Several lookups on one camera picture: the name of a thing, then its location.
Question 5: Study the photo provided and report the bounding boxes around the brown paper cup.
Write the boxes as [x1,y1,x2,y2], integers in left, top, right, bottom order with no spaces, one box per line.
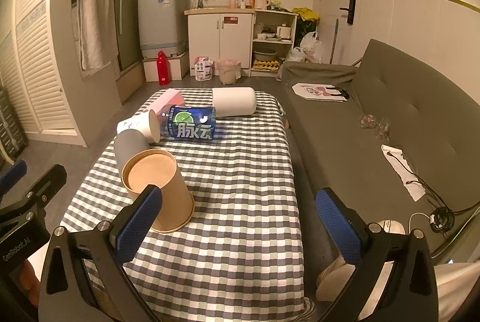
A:
[120,148,195,233]

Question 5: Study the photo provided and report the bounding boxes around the grey cup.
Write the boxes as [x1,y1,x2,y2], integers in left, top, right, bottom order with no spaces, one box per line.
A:
[113,129,150,173]

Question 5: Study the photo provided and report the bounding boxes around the white floral paper cup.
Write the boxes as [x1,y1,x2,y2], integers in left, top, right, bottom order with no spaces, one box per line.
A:
[116,110,161,143]

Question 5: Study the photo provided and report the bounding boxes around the pink cup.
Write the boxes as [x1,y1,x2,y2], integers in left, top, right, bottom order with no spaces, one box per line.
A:
[147,88,185,116]

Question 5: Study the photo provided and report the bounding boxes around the white plain cup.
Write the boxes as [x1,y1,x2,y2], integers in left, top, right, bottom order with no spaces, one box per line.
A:
[212,87,256,118]

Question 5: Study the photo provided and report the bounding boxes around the silver suitcase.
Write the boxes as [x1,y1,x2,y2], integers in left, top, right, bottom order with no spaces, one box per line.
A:
[0,88,29,165]

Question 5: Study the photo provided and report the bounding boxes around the white paper on sofa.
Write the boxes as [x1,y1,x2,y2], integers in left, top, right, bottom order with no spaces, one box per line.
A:
[381,145,426,202]

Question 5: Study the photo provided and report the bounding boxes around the white louvered wardrobe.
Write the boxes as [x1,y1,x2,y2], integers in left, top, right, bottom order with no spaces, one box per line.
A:
[1,0,121,146]

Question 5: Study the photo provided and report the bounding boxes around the blue label water bottle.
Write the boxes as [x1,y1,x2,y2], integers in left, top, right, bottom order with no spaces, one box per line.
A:
[160,106,216,141]

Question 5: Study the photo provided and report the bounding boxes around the grey sofa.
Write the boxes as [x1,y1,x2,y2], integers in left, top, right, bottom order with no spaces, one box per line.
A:
[281,40,479,263]

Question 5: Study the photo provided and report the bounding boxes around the checkered tablecloth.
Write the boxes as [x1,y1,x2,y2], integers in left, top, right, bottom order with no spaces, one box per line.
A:
[59,87,316,322]

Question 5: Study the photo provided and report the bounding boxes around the red bottle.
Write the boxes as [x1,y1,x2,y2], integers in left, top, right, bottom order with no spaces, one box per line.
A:
[156,50,171,86]

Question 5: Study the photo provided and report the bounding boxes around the white printed package bag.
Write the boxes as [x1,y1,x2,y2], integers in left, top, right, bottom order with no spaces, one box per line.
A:
[193,56,214,81]

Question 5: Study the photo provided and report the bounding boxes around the hanging white towel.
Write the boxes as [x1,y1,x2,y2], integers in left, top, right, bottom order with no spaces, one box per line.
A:
[76,0,118,74]

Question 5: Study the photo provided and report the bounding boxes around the washing machine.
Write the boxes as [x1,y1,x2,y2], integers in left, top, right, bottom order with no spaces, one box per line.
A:
[137,0,191,59]

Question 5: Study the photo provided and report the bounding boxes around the pink lined trash bin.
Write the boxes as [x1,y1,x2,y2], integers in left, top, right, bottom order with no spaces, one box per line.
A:
[216,59,241,86]

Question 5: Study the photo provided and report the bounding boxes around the white sink cabinet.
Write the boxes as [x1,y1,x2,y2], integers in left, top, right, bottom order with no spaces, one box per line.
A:
[185,8,255,77]

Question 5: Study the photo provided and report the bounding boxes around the white plastic bags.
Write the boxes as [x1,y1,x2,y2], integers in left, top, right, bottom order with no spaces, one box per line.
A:
[286,32,324,64]

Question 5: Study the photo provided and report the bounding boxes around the open white shelf unit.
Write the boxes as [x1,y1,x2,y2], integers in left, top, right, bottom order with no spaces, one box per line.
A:
[249,9,299,77]

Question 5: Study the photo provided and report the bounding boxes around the black coiled cable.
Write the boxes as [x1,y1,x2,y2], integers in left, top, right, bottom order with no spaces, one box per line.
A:
[385,150,480,259]

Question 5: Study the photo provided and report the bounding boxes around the black door handle lock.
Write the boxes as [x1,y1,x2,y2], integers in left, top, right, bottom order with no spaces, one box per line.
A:
[339,0,356,25]

